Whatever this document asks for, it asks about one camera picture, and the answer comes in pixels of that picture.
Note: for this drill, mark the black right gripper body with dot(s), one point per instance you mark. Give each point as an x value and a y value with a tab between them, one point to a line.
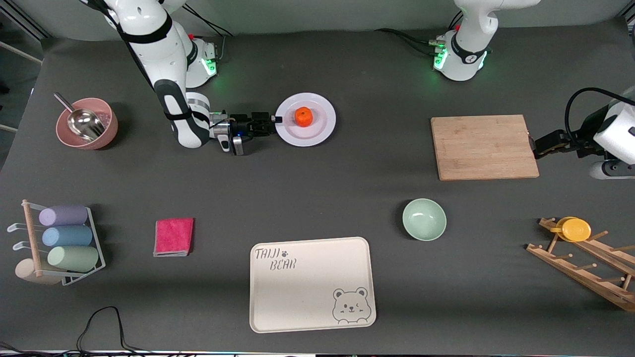
242	123

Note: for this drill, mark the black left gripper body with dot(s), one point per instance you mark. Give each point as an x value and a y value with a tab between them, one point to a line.
570	140

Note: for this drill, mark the orange fruit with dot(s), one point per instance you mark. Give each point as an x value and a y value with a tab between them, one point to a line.
303	117

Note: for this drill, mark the white round plate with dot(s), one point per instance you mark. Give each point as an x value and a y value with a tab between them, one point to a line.
320	133

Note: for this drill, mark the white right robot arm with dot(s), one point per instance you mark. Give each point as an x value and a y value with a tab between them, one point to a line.
149	29

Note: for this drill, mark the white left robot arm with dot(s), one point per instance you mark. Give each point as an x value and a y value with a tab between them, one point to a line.
469	44

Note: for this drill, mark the wooden cutting board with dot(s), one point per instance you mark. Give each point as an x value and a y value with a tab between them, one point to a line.
483	148

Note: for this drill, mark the dark grey table mat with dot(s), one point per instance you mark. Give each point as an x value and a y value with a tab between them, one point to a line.
223	198

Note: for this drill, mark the yellow cup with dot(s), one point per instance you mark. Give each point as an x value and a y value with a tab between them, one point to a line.
575	229

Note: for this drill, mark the wooden mug rack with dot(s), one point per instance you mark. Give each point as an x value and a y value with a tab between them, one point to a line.
585	270

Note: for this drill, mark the pink bowl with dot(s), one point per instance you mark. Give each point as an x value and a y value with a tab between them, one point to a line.
110	131

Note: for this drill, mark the pink folded cloth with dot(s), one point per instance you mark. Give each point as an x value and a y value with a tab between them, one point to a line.
173	237

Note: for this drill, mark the light green bowl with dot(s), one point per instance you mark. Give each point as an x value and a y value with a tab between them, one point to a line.
424	220

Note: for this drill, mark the metal scoop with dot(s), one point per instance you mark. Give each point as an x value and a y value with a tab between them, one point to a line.
87	123

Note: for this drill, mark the cream tray with bear print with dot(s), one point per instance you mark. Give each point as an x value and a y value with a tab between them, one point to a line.
307	297

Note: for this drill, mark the purple cup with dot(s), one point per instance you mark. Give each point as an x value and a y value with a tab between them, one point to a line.
63	215

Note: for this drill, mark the blue cup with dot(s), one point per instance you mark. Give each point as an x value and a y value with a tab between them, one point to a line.
67	236

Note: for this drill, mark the green cup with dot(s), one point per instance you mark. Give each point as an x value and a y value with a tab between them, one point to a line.
73	258

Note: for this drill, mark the light wooden stick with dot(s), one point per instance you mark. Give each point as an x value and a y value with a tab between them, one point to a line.
20	52

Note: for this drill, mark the beige cup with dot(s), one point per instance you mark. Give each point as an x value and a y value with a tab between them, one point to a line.
30	273

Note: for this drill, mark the aluminium rail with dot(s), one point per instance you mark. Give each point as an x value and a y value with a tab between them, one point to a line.
30	25

